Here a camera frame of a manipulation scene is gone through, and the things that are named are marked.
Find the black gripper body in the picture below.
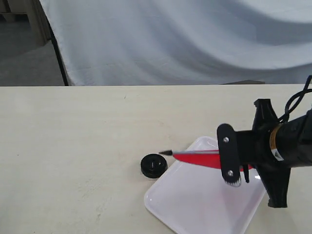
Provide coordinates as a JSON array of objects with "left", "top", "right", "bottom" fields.
[{"left": 236, "top": 99, "right": 291, "bottom": 208}]

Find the red flag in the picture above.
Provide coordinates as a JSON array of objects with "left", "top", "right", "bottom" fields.
[{"left": 159, "top": 150, "right": 243, "bottom": 172}]

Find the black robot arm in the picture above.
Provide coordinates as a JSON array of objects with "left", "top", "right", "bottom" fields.
[{"left": 216, "top": 99, "right": 312, "bottom": 208}]

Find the black round flag base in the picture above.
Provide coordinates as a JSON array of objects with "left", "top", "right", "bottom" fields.
[{"left": 140, "top": 154, "right": 168, "bottom": 179}]

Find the white plastic tray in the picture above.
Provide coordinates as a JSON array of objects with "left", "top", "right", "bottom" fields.
[{"left": 143, "top": 136, "right": 268, "bottom": 234}]

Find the white backdrop cloth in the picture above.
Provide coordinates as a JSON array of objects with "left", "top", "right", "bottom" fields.
[{"left": 41, "top": 0, "right": 312, "bottom": 86}]

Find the black backdrop stand pole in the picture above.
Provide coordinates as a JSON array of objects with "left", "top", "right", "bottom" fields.
[{"left": 48, "top": 24, "right": 69, "bottom": 86}]

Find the wooden furniture in background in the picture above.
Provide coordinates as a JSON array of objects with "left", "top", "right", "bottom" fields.
[{"left": 0, "top": 0, "right": 51, "bottom": 46}]

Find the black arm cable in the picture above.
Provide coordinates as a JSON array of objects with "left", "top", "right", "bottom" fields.
[{"left": 279, "top": 75, "right": 312, "bottom": 124}]

